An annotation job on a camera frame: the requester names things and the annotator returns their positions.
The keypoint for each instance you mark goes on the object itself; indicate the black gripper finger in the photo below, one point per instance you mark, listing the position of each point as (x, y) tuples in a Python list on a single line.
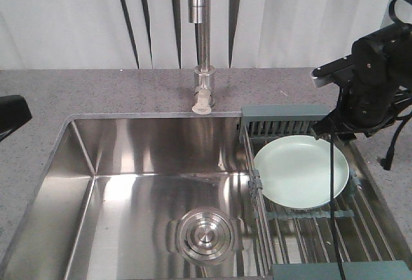
[(14, 114)]

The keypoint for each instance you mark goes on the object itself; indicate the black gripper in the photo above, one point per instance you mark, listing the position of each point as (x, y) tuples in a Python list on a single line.
[(372, 101)]

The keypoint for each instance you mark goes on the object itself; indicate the mint green round plate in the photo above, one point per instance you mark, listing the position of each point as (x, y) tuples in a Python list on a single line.
[(295, 171)]

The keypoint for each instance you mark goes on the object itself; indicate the grey roll-up drying rack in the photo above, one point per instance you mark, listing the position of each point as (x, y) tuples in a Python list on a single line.
[(355, 241)]

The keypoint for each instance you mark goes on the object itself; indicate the white pleated curtain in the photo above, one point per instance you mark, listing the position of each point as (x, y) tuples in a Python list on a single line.
[(156, 34)]

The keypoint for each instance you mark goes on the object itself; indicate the stainless steel sink basin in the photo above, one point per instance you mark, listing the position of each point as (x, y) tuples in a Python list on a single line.
[(114, 190)]

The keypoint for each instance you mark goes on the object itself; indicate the round steel sink drain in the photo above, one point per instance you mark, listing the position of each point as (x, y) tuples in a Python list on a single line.
[(205, 236)]

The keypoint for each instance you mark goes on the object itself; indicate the stainless steel faucet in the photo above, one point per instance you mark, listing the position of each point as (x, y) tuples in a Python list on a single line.
[(200, 16)]

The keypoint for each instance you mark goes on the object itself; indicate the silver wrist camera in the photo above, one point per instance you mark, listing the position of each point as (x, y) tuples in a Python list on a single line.
[(338, 72)]

